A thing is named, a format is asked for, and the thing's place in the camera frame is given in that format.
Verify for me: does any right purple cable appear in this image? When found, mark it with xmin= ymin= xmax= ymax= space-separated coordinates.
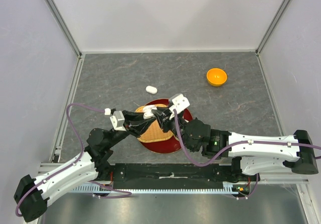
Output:
xmin=173 ymin=109 xmax=321 ymax=200

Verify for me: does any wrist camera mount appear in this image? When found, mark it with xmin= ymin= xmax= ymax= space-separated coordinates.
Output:
xmin=168 ymin=93 xmax=190 ymax=120
xmin=110 ymin=110 xmax=126 ymax=131

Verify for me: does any right aluminium frame post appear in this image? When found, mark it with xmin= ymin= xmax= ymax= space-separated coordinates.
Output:
xmin=255 ymin=0 xmax=301 ymax=55

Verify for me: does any aluminium frame post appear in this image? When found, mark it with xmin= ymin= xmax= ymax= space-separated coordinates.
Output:
xmin=255 ymin=0 xmax=301 ymax=55
xmin=34 ymin=0 xmax=83 ymax=58

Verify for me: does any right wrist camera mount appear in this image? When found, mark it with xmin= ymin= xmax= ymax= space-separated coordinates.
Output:
xmin=168 ymin=93 xmax=190 ymax=120

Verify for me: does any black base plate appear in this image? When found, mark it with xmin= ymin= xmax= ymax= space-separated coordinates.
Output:
xmin=97 ymin=163 xmax=260 ymax=190

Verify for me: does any orange bowl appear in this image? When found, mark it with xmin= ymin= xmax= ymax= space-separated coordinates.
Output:
xmin=206 ymin=68 xmax=228 ymax=87

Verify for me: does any left aluminium frame post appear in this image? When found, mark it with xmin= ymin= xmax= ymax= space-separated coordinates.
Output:
xmin=34 ymin=0 xmax=83 ymax=58

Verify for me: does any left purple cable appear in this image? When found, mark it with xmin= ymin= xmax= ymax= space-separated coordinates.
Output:
xmin=15 ymin=102 xmax=133 ymax=217

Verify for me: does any white oval charging case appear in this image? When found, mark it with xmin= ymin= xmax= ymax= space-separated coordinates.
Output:
xmin=145 ymin=85 xmax=158 ymax=94

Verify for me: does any red round tray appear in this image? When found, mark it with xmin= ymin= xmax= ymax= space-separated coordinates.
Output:
xmin=140 ymin=98 xmax=195 ymax=154

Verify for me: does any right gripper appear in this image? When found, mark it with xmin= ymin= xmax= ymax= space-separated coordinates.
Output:
xmin=152 ymin=106 xmax=196 ymax=152

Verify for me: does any grey cable duct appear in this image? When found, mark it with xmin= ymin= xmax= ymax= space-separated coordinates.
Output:
xmin=69 ymin=182 xmax=239 ymax=195

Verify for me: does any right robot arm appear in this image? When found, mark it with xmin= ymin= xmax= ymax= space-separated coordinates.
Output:
xmin=151 ymin=107 xmax=318 ymax=181

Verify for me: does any purple cable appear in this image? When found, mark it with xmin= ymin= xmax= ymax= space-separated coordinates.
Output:
xmin=15 ymin=102 xmax=133 ymax=217
xmin=173 ymin=109 xmax=321 ymax=200

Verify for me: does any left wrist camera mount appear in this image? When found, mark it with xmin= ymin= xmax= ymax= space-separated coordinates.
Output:
xmin=110 ymin=110 xmax=126 ymax=131

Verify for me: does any woven bamboo basket plate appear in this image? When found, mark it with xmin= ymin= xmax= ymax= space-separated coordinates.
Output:
xmin=134 ymin=104 xmax=175 ymax=143

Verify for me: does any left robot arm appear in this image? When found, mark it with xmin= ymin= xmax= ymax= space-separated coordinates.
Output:
xmin=14 ymin=108 xmax=156 ymax=222

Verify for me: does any white square earbud case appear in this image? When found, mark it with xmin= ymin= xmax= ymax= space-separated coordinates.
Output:
xmin=142 ymin=105 xmax=157 ymax=119

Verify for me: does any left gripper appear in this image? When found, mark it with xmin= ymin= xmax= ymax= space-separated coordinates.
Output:
xmin=106 ymin=109 xmax=156 ymax=148

